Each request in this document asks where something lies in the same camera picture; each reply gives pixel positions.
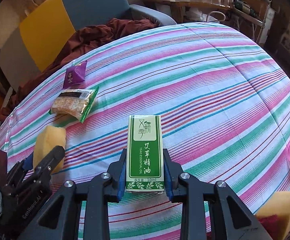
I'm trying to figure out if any yellow sponge block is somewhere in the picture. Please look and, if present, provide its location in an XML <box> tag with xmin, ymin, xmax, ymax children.
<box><xmin>33</xmin><ymin>125</ymin><xmax>66</xmax><ymax>168</ymax></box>

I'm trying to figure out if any large yellow sponge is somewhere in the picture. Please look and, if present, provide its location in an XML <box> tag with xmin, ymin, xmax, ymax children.
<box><xmin>255</xmin><ymin>191</ymin><xmax>290</xmax><ymax>239</ymax></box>

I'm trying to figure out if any green essential oil box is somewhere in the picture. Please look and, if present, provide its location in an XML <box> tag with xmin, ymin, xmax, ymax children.
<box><xmin>125</xmin><ymin>115</ymin><xmax>164</xmax><ymax>193</ymax></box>

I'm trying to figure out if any green wrapped cracker pack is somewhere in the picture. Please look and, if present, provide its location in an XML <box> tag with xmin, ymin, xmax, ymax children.
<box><xmin>48</xmin><ymin>86</ymin><xmax>99</xmax><ymax>123</ymax></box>

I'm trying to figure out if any purple packet on bed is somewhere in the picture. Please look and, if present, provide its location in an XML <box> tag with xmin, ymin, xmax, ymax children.
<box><xmin>63</xmin><ymin>61</ymin><xmax>87</xmax><ymax>89</ymax></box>

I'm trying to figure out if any grey yellow blue headboard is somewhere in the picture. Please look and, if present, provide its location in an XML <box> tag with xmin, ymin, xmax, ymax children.
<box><xmin>0</xmin><ymin>0</ymin><xmax>130</xmax><ymax>89</ymax></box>

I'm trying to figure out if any dark red blanket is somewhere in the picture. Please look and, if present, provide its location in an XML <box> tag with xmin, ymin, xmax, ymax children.
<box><xmin>0</xmin><ymin>18</ymin><xmax>158</xmax><ymax>122</ymax></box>

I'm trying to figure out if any wooden side table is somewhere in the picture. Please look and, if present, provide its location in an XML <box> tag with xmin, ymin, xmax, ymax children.
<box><xmin>142</xmin><ymin>0</ymin><xmax>231</xmax><ymax>23</ymax></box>

